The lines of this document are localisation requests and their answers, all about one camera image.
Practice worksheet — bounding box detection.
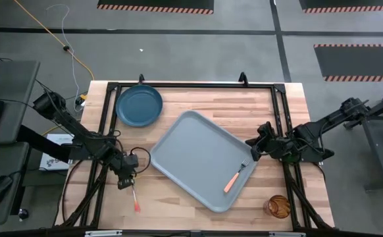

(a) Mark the black support beam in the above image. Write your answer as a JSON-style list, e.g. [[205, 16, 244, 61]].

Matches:
[[16, 124, 80, 163]]

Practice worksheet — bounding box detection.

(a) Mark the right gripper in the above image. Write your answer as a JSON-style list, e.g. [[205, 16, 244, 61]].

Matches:
[[245, 134, 291, 162]]

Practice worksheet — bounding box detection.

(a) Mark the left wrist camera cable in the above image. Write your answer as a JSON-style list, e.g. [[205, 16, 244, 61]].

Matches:
[[130, 147, 152, 174]]

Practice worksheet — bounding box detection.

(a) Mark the grey side desk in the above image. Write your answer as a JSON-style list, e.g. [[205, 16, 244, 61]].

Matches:
[[0, 60, 41, 145], [0, 142, 31, 226]]

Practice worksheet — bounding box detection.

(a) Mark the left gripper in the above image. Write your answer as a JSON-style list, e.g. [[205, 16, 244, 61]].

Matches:
[[109, 153, 136, 190]]

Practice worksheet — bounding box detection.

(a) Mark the yellow orange cable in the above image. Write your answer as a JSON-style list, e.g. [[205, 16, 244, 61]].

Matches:
[[13, 0, 95, 82]]

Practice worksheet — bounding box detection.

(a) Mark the spoon with orange handle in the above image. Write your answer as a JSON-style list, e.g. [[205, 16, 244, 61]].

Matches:
[[131, 184, 141, 213]]

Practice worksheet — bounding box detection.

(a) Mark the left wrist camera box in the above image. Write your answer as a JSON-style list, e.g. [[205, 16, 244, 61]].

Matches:
[[125, 153, 140, 169]]

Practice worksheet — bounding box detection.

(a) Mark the grey metal stand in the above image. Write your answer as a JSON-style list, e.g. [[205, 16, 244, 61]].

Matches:
[[342, 86, 383, 192]]

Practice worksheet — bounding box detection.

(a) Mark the thin white cable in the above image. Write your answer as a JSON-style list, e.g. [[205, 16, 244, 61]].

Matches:
[[45, 4, 81, 99]]

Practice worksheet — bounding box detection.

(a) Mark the black aluminium table frame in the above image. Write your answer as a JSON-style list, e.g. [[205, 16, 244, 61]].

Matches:
[[55, 72, 336, 231]]

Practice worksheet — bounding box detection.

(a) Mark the yellow plug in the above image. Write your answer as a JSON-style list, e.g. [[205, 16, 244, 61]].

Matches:
[[75, 93, 88, 107]]

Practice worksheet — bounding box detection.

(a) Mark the grey plastic tray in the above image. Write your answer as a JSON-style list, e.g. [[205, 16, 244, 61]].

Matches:
[[149, 110, 259, 213]]

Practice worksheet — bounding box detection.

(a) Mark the amber glass cup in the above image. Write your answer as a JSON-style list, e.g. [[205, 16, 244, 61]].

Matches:
[[263, 194, 292, 219]]

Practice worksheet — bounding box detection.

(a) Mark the dark blue plate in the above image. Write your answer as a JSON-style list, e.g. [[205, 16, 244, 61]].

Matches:
[[115, 84, 164, 128]]

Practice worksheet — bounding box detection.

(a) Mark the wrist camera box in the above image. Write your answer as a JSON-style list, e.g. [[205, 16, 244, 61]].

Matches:
[[125, 153, 140, 169], [259, 121, 275, 139]]

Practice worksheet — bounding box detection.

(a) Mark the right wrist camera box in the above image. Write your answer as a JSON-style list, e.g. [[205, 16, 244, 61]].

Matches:
[[259, 121, 275, 139]]

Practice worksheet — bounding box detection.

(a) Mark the white printed box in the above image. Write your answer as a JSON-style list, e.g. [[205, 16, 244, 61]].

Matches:
[[39, 133, 74, 171]]

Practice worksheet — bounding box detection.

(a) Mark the black mat with striped edge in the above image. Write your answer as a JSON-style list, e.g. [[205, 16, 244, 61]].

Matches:
[[313, 43, 383, 82], [298, 0, 383, 14], [97, 0, 215, 15]]

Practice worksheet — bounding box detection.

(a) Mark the fork with orange handle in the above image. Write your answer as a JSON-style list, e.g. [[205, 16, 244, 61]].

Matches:
[[223, 158, 250, 194]]

